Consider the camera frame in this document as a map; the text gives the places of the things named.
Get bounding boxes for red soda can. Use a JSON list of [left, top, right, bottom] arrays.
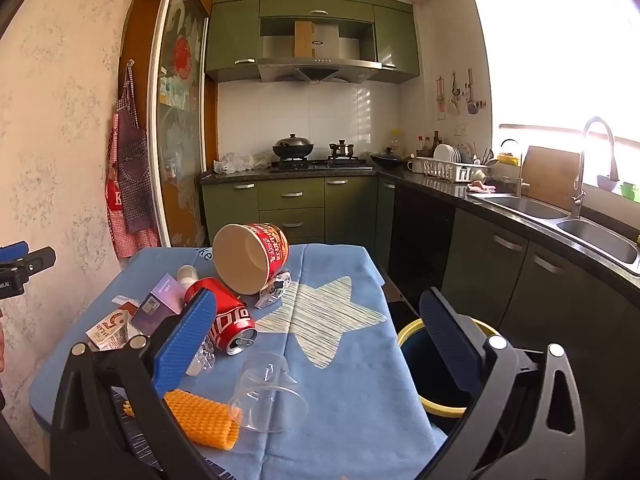
[[185, 276, 257, 356]]

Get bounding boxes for white wrapper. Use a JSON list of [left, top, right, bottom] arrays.
[[256, 269, 293, 311]]

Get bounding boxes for yellow rimmed blue waste bin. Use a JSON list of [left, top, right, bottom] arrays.
[[396, 317, 503, 418]]

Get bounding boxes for purple cardboard box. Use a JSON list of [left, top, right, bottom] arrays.
[[131, 272, 188, 338]]

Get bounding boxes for red and white carton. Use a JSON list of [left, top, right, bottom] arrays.
[[86, 309, 133, 352]]

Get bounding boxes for gas stove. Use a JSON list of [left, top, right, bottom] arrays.
[[270, 157, 373, 172]]

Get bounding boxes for red instant noodle paper bowl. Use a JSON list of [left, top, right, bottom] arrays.
[[212, 222, 291, 296]]

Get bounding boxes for black wok with lid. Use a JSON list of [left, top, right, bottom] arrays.
[[272, 133, 315, 160]]

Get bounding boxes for black kitchen countertop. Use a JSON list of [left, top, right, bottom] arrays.
[[200, 162, 640, 276]]

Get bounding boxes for clear plastic cup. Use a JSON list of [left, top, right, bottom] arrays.
[[227, 351, 308, 433]]

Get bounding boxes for clear plastic bottle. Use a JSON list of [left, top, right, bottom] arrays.
[[185, 332, 217, 378]]

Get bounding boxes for clear plastic bag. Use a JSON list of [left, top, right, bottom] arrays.
[[214, 152, 273, 175]]

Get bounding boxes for orange textured sponge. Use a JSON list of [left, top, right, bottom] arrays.
[[122, 389, 243, 450]]

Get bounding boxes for small white bottle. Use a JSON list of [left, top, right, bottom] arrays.
[[176, 265, 200, 291]]

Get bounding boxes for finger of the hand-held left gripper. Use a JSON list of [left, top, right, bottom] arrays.
[[21, 246, 57, 274], [0, 242, 29, 264]]

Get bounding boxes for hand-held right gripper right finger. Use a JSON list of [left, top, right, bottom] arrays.
[[419, 286, 587, 480]]

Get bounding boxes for tall steel faucet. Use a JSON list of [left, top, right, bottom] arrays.
[[572, 116, 620, 219]]

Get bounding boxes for purple checked apron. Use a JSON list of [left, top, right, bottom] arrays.
[[116, 67, 152, 233]]

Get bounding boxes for white dish rack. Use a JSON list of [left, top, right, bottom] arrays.
[[416, 156, 488, 182]]

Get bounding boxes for sliding glass door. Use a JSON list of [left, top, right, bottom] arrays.
[[147, 0, 211, 250]]

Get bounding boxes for steel double sink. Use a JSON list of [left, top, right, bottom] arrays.
[[482, 195, 640, 267]]

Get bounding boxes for red checked apron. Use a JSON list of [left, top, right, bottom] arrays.
[[105, 112, 161, 260]]

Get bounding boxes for green base cabinets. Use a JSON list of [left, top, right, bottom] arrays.
[[201, 175, 640, 461]]

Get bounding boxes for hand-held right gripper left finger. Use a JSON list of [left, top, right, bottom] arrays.
[[50, 287, 221, 480]]

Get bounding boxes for blue star tablecloth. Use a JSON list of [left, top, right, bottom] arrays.
[[27, 244, 448, 480]]

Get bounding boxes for condiment bottles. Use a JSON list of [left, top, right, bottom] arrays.
[[416, 131, 443, 157]]

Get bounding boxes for steel range hood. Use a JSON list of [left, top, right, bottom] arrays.
[[257, 17, 383, 85]]

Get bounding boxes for wooden cutting board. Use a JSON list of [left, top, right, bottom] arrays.
[[520, 146, 583, 201]]

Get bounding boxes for green wall cabinets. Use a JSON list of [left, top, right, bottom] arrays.
[[205, 0, 420, 85]]

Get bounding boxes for black pan with lid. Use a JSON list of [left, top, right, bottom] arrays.
[[370, 147, 405, 169]]

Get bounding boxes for window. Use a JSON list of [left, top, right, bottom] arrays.
[[472, 0, 640, 181]]

